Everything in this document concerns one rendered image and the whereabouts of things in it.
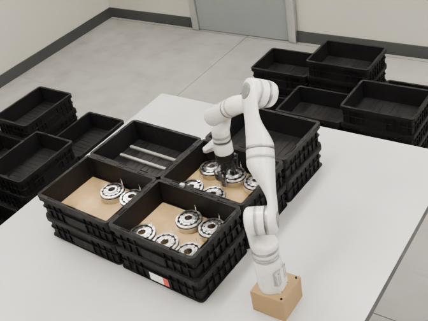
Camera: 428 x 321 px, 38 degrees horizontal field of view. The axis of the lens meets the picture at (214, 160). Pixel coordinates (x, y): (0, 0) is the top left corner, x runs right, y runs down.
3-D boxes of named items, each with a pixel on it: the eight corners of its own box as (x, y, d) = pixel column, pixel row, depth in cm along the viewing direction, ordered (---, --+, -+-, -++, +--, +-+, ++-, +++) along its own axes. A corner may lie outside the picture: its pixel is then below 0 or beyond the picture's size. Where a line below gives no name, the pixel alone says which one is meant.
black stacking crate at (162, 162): (207, 160, 272) (202, 139, 265) (164, 200, 254) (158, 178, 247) (139, 140, 294) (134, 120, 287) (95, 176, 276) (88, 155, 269)
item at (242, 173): (251, 171, 254) (250, 169, 253) (237, 185, 248) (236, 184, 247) (230, 165, 259) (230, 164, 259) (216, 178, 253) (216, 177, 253)
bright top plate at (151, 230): (161, 229, 233) (160, 228, 233) (143, 246, 227) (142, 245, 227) (141, 221, 239) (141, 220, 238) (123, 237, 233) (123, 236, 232)
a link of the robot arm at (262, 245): (240, 220, 190) (249, 261, 200) (271, 218, 188) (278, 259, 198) (242, 200, 198) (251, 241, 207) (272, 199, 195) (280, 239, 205)
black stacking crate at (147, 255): (245, 231, 232) (241, 207, 225) (198, 285, 214) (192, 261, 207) (164, 201, 254) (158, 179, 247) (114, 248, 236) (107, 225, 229)
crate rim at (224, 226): (242, 211, 226) (242, 206, 225) (193, 265, 208) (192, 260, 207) (159, 183, 248) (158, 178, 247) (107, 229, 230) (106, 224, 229)
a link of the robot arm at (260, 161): (273, 145, 195) (243, 148, 197) (277, 232, 189) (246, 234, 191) (277, 153, 204) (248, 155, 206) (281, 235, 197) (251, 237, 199)
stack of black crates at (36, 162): (59, 191, 386) (36, 130, 360) (95, 203, 370) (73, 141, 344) (11, 232, 361) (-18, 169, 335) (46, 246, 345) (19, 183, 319)
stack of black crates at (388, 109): (429, 159, 355) (434, 90, 329) (411, 190, 337) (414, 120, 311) (362, 144, 376) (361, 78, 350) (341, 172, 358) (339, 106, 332)
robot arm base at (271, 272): (290, 278, 212) (283, 241, 202) (278, 297, 206) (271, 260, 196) (265, 272, 217) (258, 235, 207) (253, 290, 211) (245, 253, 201)
